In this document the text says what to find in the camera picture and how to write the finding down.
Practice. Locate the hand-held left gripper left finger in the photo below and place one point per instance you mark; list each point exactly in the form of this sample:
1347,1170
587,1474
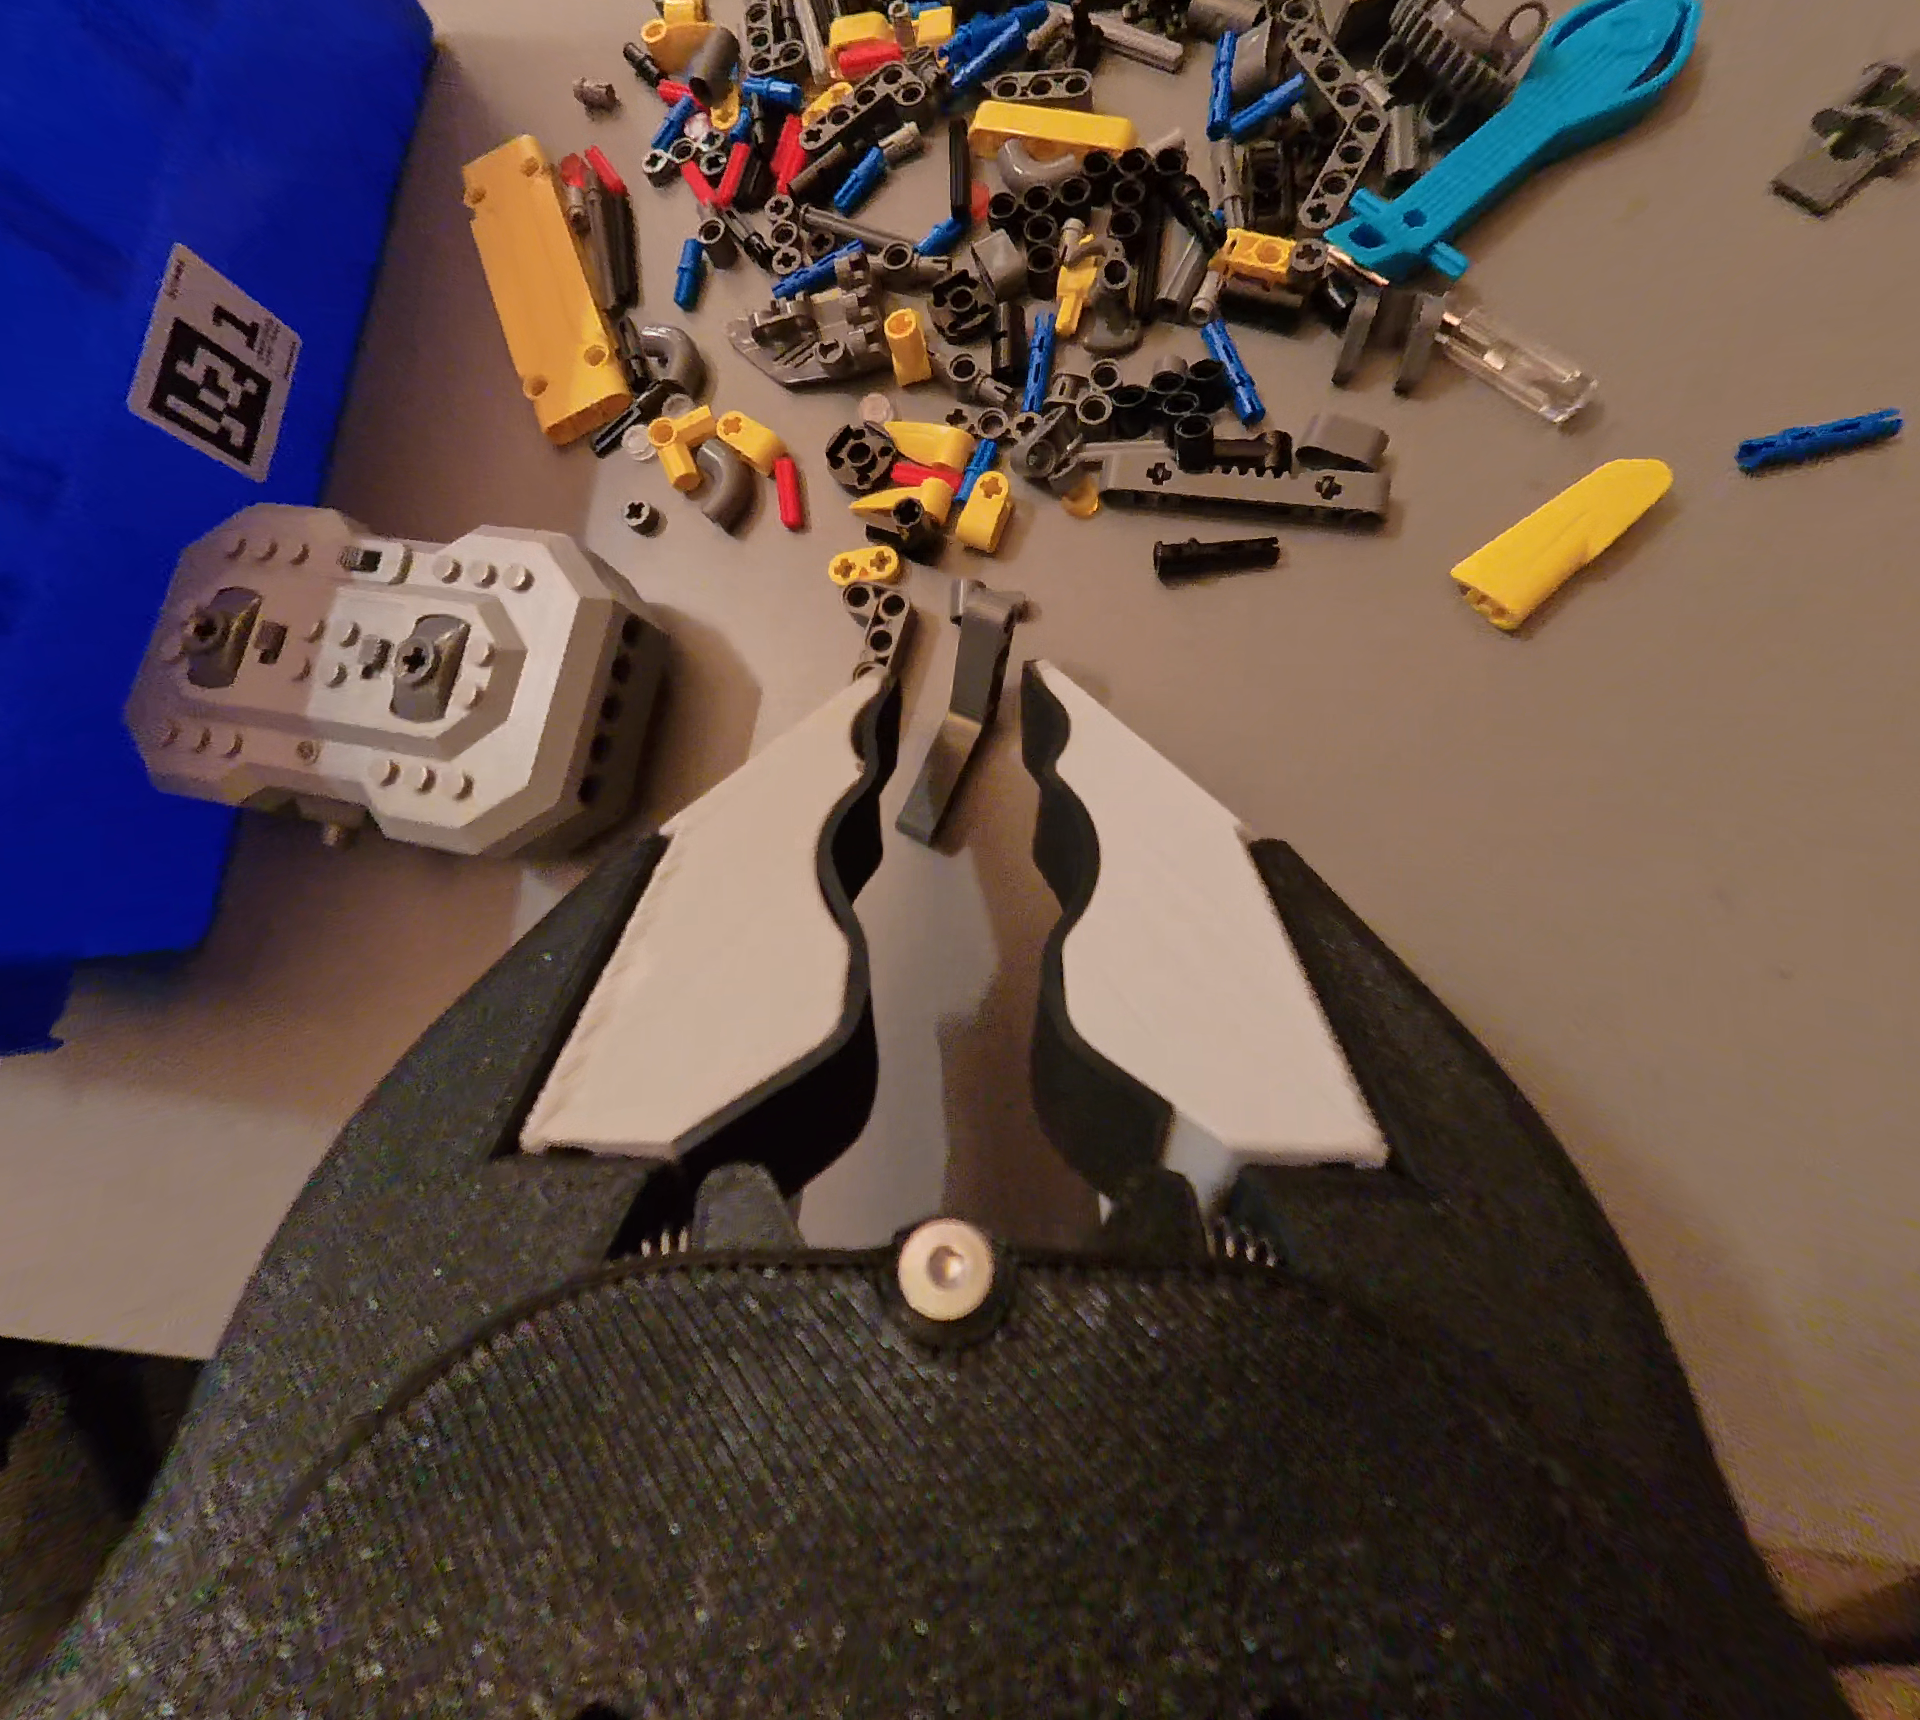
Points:
713,984

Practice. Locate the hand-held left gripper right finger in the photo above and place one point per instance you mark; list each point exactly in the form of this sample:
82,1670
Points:
1200,984

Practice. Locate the small grey curved panel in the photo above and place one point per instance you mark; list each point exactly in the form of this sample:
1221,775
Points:
960,701

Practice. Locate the grey battery box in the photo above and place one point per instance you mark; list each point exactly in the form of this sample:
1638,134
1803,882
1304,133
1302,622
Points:
450,701

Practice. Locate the black pin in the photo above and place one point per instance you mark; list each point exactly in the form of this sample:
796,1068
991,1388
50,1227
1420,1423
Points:
1215,558

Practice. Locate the yellow pointed panel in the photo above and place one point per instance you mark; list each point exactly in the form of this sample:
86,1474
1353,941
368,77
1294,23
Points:
1561,542

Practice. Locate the clear plastic piece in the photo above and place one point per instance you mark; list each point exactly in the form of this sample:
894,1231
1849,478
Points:
1531,370

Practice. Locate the yellow long panel brick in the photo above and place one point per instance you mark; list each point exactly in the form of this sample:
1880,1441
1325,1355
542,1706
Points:
541,295

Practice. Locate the pile of small bricks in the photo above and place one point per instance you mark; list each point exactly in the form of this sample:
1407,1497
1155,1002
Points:
1051,204

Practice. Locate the blue pin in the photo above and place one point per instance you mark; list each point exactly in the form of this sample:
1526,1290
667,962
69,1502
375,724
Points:
1814,440

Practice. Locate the teal brick separator tool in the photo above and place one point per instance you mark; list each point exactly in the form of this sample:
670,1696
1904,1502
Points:
1561,84

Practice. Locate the blue storage bin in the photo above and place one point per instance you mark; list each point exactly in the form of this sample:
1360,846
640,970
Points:
150,100

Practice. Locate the dark grey bracket piece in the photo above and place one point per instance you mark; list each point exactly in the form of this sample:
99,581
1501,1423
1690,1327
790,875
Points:
1838,153

